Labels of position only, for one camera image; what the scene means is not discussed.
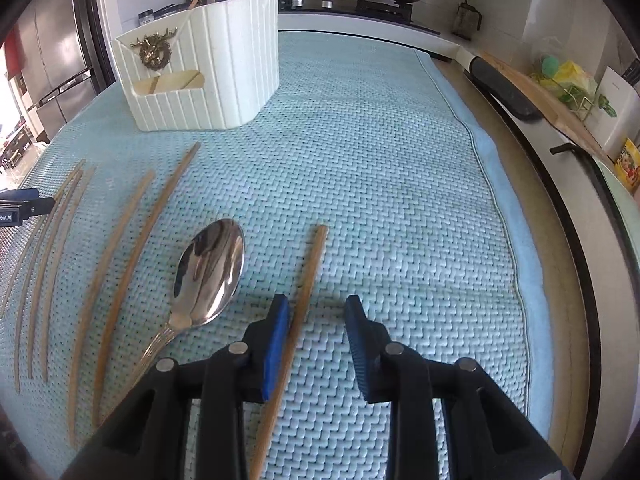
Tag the white ribbed utensil holder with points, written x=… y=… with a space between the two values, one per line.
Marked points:
x=240 y=60

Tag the red wall-mounted object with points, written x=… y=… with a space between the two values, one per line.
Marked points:
x=12 y=55

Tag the yellow snack packet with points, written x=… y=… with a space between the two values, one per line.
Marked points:
x=630 y=165

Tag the dark glass jug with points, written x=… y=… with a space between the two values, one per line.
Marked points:
x=467 y=20

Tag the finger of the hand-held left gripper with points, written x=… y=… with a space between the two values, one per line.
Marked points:
x=40 y=206
x=20 y=194

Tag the light blue woven mat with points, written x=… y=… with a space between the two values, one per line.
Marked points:
x=375 y=185

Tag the silver metal spoon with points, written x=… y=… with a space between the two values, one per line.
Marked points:
x=210 y=270

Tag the black tray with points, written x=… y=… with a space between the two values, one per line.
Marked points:
x=505 y=90

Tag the wooden cutting board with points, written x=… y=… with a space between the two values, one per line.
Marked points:
x=545 y=105

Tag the grey refrigerator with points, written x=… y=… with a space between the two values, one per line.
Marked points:
x=55 y=50

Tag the white knife block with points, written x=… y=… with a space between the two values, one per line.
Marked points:
x=617 y=110

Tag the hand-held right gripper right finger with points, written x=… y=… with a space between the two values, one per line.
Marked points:
x=357 y=340

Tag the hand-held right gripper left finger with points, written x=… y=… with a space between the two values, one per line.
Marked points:
x=277 y=340

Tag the spice jar with black cap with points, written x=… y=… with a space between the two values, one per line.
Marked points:
x=146 y=17

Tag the black gas stove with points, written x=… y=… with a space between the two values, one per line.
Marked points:
x=345 y=11

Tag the yellow plastic bag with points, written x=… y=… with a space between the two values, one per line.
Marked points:
x=570 y=75

